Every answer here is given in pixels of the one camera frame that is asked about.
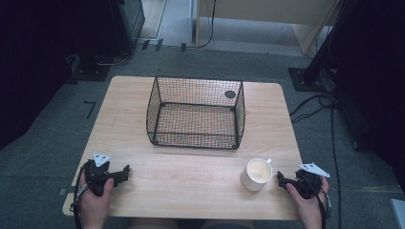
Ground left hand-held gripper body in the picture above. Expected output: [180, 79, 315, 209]
[83, 153, 126, 198]

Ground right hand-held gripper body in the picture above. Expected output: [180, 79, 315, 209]
[292, 162, 331, 200]

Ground white cup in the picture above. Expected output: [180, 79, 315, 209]
[240, 157, 274, 193]

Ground black wire mesh basket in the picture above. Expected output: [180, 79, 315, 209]
[145, 75, 246, 150]

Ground person's left hand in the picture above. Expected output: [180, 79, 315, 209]
[77, 173, 116, 229]

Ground person's right hand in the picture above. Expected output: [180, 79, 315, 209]
[285, 176, 330, 229]

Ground white flat object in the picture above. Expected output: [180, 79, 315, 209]
[391, 198, 405, 229]

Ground black metal stand with base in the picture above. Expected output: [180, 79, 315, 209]
[288, 0, 352, 94]

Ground dark curtain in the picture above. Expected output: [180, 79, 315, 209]
[0, 0, 122, 151]
[330, 0, 405, 192]

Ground dark computer case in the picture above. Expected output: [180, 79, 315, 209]
[108, 0, 146, 55]

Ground light wooden desk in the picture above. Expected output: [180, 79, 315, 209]
[194, 0, 341, 57]

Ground right hand-held gripper black cable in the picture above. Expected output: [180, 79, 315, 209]
[303, 177, 330, 229]

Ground hand-held gripper black cable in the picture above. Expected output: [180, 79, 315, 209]
[303, 177, 330, 229]
[70, 161, 94, 229]

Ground left hand-held gripper black cable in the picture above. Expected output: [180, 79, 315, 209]
[70, 161, 94, 229]

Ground black floor cables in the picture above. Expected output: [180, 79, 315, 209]
[288, 90, 342, 229]

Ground black floor stand base plate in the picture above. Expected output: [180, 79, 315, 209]
[67, 54, 113, 82]

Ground black hanging cable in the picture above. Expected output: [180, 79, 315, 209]
[185, 0, 218, 50]

